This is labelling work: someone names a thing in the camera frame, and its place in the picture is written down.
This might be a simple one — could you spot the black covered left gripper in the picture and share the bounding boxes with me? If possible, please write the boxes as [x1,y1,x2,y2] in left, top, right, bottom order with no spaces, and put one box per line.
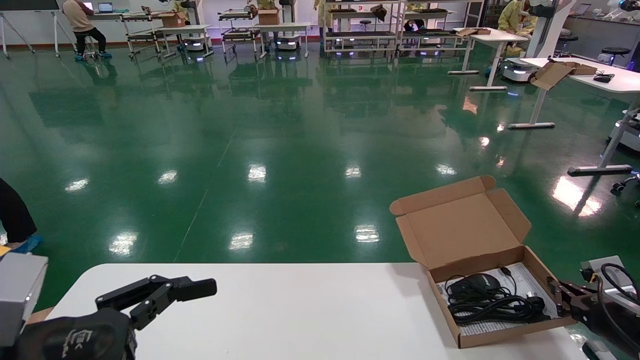
[10,275,218,360]

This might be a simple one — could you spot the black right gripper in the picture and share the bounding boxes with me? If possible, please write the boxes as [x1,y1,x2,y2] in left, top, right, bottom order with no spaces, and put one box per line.
[546,276,640,357]

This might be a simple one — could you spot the brown cardboard storage box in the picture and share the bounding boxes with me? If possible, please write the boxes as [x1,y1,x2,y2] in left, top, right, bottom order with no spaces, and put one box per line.
[389,175,578,349]

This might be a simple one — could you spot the open brown cardboard box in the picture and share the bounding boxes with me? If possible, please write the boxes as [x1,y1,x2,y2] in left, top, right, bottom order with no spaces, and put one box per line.
[530,60,598,91]

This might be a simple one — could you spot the white table with flat box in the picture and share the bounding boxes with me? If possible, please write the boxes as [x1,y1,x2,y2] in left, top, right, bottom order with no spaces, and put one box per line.
[447,28,528,92]

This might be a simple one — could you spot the white paper manual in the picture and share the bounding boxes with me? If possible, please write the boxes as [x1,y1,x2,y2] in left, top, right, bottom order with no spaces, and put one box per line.
[437,262,561,337]

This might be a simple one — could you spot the grey rounded robot part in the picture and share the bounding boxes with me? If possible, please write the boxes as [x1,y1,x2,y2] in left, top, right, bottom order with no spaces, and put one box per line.
[582,341,618,360]

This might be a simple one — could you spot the black computer mouse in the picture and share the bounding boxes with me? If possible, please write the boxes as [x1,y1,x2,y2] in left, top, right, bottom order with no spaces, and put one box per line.
[446,273,501,301]

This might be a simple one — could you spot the brown cardboard piece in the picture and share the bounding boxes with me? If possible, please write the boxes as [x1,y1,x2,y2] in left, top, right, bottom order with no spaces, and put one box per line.
[25,306,55,326]

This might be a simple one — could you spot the office chair wheel base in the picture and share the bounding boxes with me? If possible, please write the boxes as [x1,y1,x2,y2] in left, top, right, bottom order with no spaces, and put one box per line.
[611,174,640,208]

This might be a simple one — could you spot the person in black trousers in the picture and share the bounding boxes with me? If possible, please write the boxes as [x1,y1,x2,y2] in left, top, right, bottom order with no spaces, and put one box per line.
[0,177,43,253]

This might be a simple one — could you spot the large white table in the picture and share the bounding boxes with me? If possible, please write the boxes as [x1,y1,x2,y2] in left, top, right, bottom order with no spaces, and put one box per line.
[507,57,640,176]

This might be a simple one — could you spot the black round stool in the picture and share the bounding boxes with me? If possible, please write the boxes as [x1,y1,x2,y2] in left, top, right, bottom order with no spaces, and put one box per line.
[601,47,632,66]

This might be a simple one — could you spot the metal rack cart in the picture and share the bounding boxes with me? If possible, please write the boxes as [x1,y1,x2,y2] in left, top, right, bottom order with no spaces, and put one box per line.
[218,9,261,61]
[122,12,163,60]

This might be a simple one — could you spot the white tall robot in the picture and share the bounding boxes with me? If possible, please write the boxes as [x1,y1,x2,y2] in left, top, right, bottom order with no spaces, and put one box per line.
[502,0,576,83]

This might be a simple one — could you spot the small white table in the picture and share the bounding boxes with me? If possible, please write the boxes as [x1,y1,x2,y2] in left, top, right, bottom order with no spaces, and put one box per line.
[254,22,312,59]
[159,25,215,58]

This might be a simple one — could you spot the seated person in beige shirt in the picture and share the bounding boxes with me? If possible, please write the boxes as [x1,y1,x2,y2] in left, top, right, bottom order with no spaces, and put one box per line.
[62,0,112,62]

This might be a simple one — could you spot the large white shelf rack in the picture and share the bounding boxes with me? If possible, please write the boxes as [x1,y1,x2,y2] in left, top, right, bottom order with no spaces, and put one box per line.
[400,0,483,53]
[322,0,401,56]

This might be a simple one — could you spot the black display on stand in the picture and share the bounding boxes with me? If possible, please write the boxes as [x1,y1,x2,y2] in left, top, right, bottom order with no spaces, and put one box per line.
[0,0,76,60]

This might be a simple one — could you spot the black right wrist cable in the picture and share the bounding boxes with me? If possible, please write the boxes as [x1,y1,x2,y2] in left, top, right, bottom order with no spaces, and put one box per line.
[599,263,640,346]

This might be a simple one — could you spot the black coiled cable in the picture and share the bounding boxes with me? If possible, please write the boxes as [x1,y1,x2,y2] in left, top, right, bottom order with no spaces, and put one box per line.
[444,266,551,326]

